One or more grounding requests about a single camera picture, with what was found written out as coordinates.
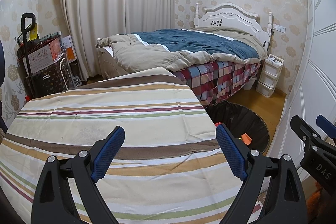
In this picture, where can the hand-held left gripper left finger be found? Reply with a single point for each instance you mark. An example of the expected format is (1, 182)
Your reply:
(109, 153)

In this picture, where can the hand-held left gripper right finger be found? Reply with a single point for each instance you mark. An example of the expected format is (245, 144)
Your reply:
(231, 153)

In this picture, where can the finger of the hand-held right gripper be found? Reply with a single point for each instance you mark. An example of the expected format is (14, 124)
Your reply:
(325, 123)
(302, 128)

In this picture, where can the orange wrapper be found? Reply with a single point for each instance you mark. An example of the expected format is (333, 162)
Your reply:
(246, 138)

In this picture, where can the trash bin with black bag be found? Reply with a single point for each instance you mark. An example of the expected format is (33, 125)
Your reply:
(236, 116)

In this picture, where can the striped tablecloth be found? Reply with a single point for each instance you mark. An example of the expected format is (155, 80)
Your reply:
(118, 108)

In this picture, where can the white plastic drawer unit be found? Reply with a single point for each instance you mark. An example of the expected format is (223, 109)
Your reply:
(269, 77)

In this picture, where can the white wardrobe door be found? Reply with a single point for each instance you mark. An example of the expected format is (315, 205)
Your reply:
(315, 56)

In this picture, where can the plaid bed sheet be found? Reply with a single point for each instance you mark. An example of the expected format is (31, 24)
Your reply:
(223, 77)

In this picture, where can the dark hanging object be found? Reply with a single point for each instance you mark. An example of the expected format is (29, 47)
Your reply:
(268, 41)

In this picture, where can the white metal rack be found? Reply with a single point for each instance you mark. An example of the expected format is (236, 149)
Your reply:
(64, 69)

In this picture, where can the white and orange box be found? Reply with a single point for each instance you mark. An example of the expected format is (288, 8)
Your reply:
(68, 49)

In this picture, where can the blue and beige duvet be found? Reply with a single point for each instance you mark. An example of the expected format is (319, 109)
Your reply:
(197, 43)

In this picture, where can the cardboard box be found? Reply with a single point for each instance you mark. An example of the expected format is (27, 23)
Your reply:
(42, 54)

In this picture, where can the yellow tag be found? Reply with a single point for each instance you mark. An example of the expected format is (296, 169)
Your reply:
(33, 35)

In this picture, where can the cream striped curtain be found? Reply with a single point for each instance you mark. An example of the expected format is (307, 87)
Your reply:
(105, 3)

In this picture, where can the white bed frame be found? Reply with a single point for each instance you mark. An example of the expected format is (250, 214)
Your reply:
(231, 14)

